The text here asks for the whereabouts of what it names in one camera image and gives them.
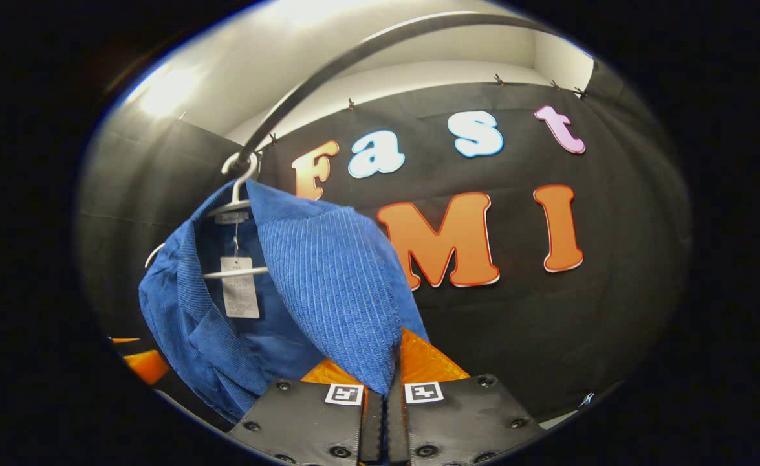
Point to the long ceiling light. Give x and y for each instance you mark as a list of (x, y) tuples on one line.
[(328, 10)]

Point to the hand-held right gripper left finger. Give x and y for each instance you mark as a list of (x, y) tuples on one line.
[(373, 427)]

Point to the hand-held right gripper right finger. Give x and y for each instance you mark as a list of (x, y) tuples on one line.
[(396, 427)]

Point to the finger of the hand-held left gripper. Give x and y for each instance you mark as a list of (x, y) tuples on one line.
[(150, 366)]

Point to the white paper garment tag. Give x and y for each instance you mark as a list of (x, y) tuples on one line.
[(238, 291)]

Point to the white plastic hanger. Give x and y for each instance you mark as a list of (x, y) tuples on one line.
[(237, 191)]

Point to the row of black clips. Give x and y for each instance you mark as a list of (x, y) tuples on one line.
[(498, 79)]

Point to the black clothes rack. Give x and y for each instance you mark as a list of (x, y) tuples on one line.
[(328, 71)]

